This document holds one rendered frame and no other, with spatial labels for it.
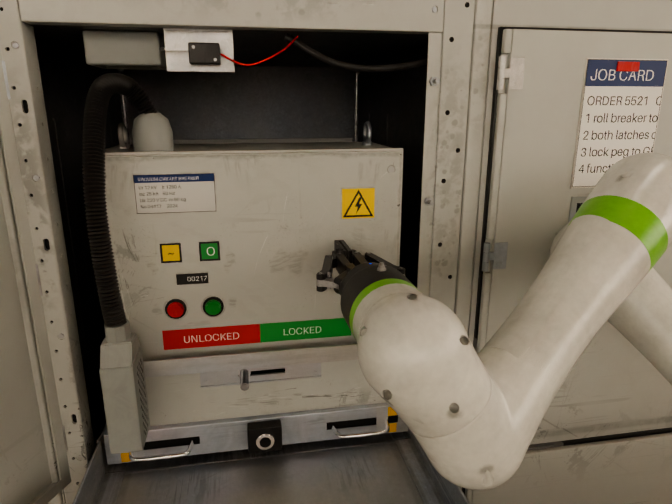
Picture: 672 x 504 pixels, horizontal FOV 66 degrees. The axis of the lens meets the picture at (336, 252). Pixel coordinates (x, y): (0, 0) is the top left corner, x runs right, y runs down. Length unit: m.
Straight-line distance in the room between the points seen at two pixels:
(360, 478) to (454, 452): 0.44
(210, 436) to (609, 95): 0.89
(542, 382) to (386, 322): 0.20
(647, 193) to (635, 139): 0.28
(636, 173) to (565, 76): 0.24
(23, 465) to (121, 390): 0.24
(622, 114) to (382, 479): 0.74
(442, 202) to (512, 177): 0.12
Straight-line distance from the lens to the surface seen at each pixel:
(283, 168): 0.84
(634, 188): 0.77
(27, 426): 1.00
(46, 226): 0.89
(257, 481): 0.97
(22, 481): 1.03
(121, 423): 0.87
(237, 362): 0.89
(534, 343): 0.62
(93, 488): 0.99
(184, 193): 0.85
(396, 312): 0.49
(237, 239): 0.86
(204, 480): 0.99
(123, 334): 0.83
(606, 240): 0.71
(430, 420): 0.52
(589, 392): 1.17
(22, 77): 0.87
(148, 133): 0.87
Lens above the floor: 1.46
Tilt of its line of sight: 16 degrees down
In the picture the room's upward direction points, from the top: straight up
